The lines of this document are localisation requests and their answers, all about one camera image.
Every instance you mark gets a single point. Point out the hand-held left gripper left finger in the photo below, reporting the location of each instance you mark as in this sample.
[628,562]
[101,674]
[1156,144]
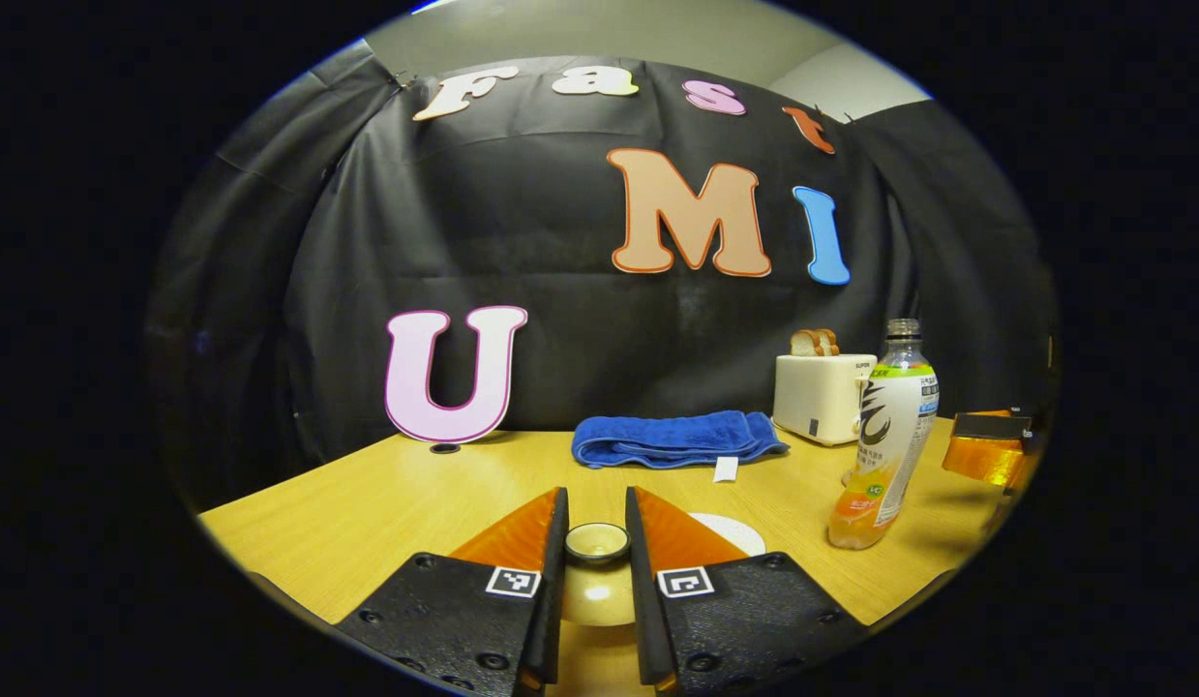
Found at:
[551,590]

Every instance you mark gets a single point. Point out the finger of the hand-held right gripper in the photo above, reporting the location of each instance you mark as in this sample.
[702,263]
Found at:
[991,455]

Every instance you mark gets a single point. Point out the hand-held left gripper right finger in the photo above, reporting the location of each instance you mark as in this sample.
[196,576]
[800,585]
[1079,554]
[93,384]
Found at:
[643,590]

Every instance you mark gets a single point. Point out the clear labelled water bottle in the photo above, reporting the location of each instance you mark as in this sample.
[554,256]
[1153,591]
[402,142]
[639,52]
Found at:
[889,436]

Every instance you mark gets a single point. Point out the cream ceramic teacup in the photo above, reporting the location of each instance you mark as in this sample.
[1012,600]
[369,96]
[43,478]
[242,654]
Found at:
[739,532]

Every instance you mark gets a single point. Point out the blue folded towel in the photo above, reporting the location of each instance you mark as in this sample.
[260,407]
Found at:
[667,436]

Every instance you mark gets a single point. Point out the white toaster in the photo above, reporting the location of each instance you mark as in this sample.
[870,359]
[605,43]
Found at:
[817,397]

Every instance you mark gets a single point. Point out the toast bread slice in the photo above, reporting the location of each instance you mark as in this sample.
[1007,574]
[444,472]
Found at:
[833,342]
[804,344]

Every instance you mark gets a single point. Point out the black backdrop cloth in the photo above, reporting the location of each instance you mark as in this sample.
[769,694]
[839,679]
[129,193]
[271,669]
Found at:
[560,242]

